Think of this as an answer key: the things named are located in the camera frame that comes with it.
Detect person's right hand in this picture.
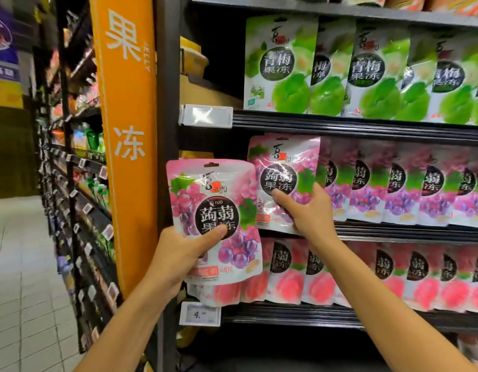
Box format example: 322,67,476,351
271,182,339,249

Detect person's left hand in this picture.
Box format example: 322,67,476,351
145,224,229,303

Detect row of pink jelly packs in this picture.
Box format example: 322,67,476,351
186,238,478,314

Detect purple grape jelly bag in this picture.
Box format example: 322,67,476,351
165,158,263,286
247,133,322,235

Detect row of purple jelly packs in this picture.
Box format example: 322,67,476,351
316,137,478,228

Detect black low shelf rack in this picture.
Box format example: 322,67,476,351
153,0,478,372

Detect black metal store shelf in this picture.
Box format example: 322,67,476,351
29,0,123,355

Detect row of green plum pouches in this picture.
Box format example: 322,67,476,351
243,14,478,127

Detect row of orange jelly tubs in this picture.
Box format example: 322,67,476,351
287,0,478,17

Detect person's left forearm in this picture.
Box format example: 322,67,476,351
74,282,177,372

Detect person's right forearm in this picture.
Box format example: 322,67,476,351
312,236,478,372

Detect row of yellow jelly cups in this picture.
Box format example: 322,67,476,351
179,150,215,160

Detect pink peach jelly bag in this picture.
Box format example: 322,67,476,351
458,333,478,363

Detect white price tag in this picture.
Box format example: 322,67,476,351
178,104,234,129
179,302,222,327

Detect rows of small price tags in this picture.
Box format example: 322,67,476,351
44,112,119,337

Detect orange hanging sign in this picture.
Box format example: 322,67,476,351
88,0,159,300

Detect row of bright green pouches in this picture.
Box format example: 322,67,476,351
72,127,107,151

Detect tan cardboard tray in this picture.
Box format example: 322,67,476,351
179,75,244,110

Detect yellow packet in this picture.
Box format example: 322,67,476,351
179,36,209,78

